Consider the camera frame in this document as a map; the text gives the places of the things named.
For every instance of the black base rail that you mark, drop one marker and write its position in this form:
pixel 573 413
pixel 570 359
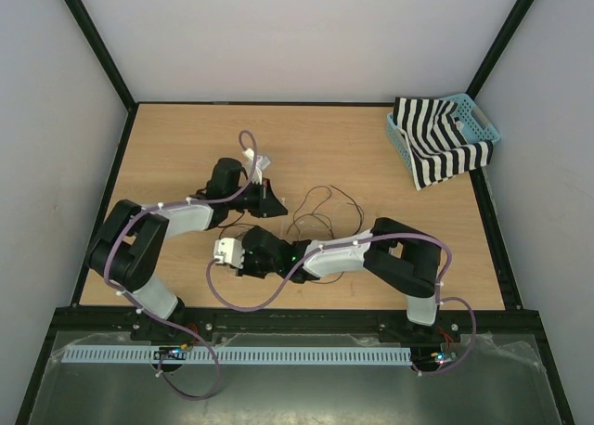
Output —
pixel 391 325

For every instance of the light blue perforated basket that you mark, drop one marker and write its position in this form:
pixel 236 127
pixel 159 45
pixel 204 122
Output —
pixel 476 126

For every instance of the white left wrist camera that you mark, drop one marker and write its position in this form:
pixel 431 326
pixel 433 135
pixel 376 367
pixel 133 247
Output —
pixel 255 165

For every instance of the black white striped cloth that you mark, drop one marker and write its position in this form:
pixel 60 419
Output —
pixel 436 146

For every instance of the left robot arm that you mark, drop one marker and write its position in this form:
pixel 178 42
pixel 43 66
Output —
pixel 126 248

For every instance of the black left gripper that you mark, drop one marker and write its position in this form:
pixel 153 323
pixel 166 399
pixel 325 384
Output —
pixel 268 204

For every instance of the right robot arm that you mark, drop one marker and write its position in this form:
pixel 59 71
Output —
pixel 399 255

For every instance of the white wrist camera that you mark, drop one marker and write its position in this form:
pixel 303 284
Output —
pixel 229 251
pixel 255 165

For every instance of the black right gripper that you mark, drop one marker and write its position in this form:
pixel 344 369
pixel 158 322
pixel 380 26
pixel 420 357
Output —
pixel 247 269

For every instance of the light blue slotted cable duct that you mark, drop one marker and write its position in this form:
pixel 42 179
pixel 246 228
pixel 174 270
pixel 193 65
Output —
pixel 292 356

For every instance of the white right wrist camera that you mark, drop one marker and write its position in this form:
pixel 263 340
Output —
pixel 229 251

